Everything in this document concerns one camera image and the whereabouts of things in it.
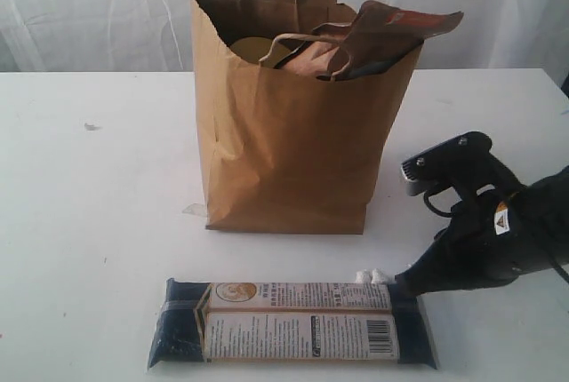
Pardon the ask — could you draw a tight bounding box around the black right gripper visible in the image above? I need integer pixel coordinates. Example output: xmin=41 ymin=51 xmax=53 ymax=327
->
xmin=395 ymin=197 xmax=529 ymax=296

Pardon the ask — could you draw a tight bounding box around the white garlic clove cluster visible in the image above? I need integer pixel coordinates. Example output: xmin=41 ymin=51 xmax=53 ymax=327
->
xmin=355 ymin=268 xmax=391 ymax=284

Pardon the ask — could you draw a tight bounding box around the brown kraft pouch orange label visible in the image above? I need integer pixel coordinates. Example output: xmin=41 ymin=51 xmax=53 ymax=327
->
xmin=279 ymin=0 xmax=466 ymax=79

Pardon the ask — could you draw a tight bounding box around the long dark noodle package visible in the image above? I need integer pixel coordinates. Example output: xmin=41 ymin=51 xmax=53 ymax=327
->
xmin=148 ymin=279 xmax=437 ymax=368

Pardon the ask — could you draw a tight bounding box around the clear nut jar yellow lid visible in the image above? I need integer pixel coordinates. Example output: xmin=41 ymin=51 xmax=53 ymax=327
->
xmin=229 ymin=36 xmax=272 ymax=64

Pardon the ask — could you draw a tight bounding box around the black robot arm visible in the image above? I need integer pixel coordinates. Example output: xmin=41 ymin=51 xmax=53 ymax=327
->
xmin=395 ymin=171 xmax=568 ymax=296

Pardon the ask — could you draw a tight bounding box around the brown paper bag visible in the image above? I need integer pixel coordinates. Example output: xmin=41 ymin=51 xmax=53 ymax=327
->
xmin=190 ymin=0 xmax=420 ymax=235

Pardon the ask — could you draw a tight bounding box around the clear tape scrap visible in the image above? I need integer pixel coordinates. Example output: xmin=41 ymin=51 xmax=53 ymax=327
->
xmin=182 ymin=203 xmax=207 ymax=218

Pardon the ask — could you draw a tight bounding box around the small clear plastic scrap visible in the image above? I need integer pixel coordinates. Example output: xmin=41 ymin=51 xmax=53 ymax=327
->
xmin=84 ymin=123 xmax=101 ymax=131

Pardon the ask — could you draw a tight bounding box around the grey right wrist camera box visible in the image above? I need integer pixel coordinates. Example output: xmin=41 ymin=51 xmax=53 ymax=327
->
xmin=400 ymin=131 xmax=493 ymax=196

